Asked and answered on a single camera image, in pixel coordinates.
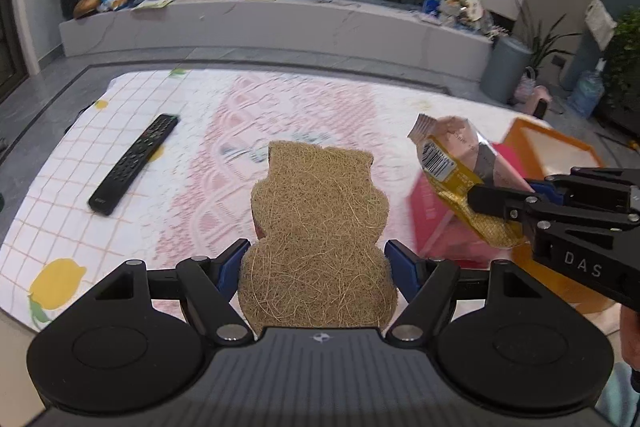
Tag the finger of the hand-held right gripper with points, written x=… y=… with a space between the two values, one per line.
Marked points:
x=547 y=191
x=495 y=199

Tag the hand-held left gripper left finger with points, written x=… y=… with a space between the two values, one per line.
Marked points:
x=230 y=269

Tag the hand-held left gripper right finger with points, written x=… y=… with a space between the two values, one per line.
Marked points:
x=400 y=264

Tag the yellow snack packet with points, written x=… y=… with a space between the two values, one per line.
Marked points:
x=450 y=167

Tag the pink cardboard box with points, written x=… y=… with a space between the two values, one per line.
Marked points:
x=435 y=217

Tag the brown bear-shaped loofah sponge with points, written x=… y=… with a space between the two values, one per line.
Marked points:
x=315 y=232

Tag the orange cardboard box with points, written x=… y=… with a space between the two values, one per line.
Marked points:
x=550 y=142

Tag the white lace table cloth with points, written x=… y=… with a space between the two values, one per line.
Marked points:
x=210 y=187

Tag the pink plastic stool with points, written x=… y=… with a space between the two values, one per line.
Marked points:
x=532 y=99

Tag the large clear water bottle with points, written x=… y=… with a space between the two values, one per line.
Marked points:
x=587 y=92

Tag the grey round bin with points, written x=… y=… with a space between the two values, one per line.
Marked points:
x=505 y=69

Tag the person's striped clothing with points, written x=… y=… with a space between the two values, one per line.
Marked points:
x=620 y=392

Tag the black remote control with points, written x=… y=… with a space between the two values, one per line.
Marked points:
x=132 y=164

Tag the green long-leaf potted plant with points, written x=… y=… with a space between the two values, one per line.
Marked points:
x=545 y=42

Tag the large leafy green plant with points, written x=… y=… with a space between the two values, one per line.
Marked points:
x=625 y=57

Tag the white paper bag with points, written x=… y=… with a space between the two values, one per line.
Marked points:
x=600 y=23

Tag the pile of small toys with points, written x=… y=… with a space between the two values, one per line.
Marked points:
x=457 y=7

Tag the green paper sheets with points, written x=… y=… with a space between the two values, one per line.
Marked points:
x=152 y=4

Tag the pile of snack bags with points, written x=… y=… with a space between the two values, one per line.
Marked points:
x=102 y=2

